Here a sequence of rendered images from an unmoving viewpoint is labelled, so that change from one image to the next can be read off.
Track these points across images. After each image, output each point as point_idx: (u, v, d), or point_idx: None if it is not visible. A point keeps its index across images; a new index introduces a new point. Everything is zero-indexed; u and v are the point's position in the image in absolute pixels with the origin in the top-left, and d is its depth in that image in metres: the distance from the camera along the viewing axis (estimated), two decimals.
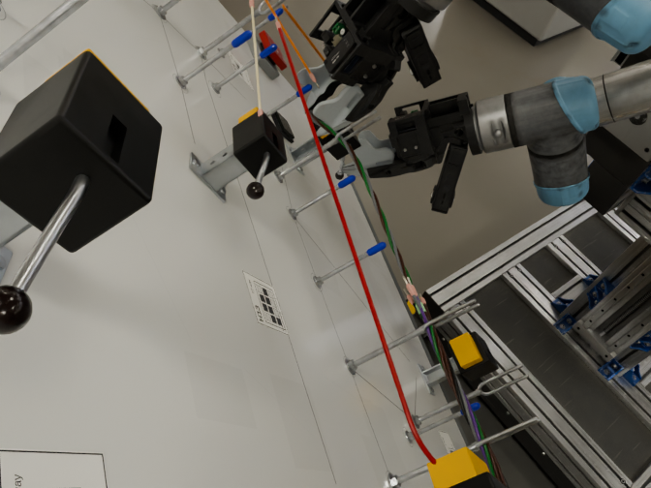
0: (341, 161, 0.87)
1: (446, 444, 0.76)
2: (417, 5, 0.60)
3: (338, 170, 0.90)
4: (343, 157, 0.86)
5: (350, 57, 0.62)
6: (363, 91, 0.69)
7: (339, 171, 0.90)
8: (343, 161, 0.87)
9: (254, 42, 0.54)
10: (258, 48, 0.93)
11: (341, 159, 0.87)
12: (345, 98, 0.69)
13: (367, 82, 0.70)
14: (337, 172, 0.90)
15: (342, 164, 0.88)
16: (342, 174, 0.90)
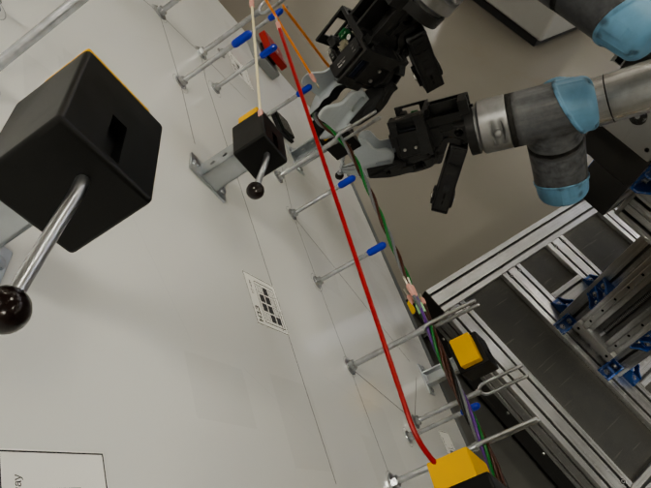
0: (341, 161, 0.87)
1: (446, 444, 0.76)
2: (421, 12, 0.61)
3: (338, 171, 0.90)
4: (343, 157, 0.86)
5: (356, 62, 0.64)
6: (368, 95, 0.70)
7: (339, 171, 0.90)
8: (343, 161, 0.87)
9: (254, 42, 0.54)
10: (258, 48, 0.93)
11: (341, 159, 0.87)
12: (350, 102, 0.70)
13: (372, 87, 0.72)
14: (337, 172, 0.90)
15: (342, 164, 0.88)
16: (341, 174, 0.90)
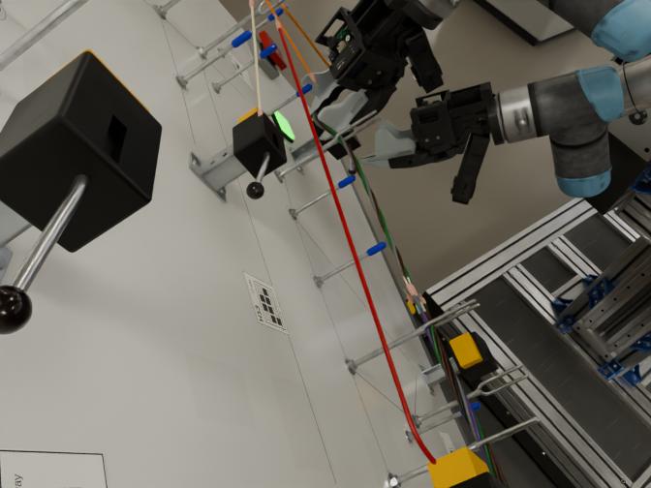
0: (350, 158, 0.87)
1: (446, 444, 0.76)
2: (420, 13, 0.61)
3: (350, 167, 0.90)
4: None
5: (355, 63, 0.64)
6: (367, 96, 0.70)
7: (351, 167, 0.90)
8: (351, 158, 0.87)
9: (254, 42, 0.54)
10: (258, 48, 0.93)
11: None
12: (350, 103, 0.71)
13: (371, 87, 0.72)
14: (349, 168, 0.90)
15: (351, 160, 0.88)
16: (354, 169, 0.90)
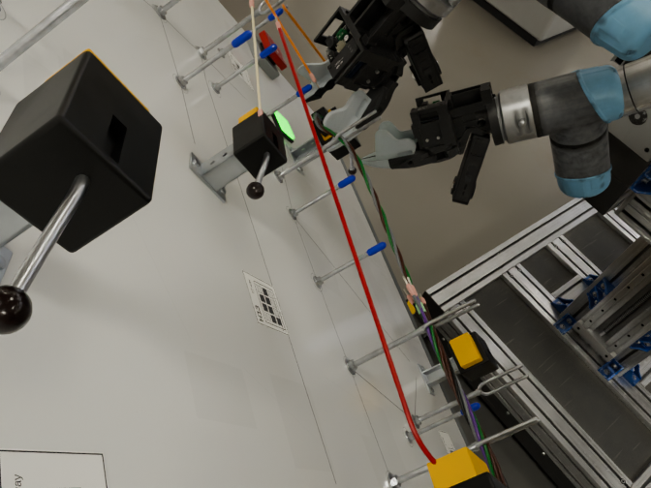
0: (350, 158, 0.87)
1: (446, 444, 0.76)
2: (418, 13, 0.61)
3: (350, 167, 0.90)
4: (350, 154, 0.86)
5: (354, 63, 0.64)
6: (370, 97, 0.70)
7: (351, 167, 0.90)
8: (351, 158, 0.87)
9: (254, 42, 0.54)
10: (258, 48, 0.93)
11: (349, 156, 0.87)
12: (353, 106, 0.70)
13: (370, 87, 0.72)
14: (349, 168, 0.90)
15: (351, 160, 0.88)
16: (354, 169, 0.90)
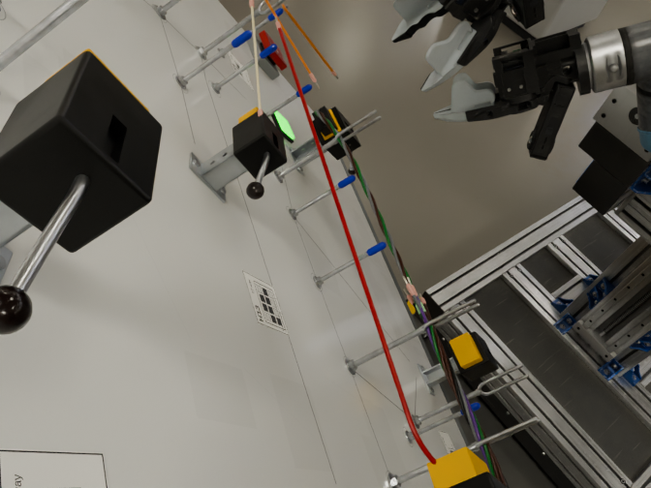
0: None
1: (446, 444, 0.76)
2: None
3: (350, 167, 0.90)
4: None
5: None
6: (475, 28, 0.66)
7: (351, 167, 0.90)
8: None
9: (254, 42, 0.54)
10: (258, 48, 0.93)
11: None
12: (456, 38, 0.66)
13: (472, 19, 0.68)
14: (349, 168, 0.90)
15: None
16: (354, 169, 0.90)
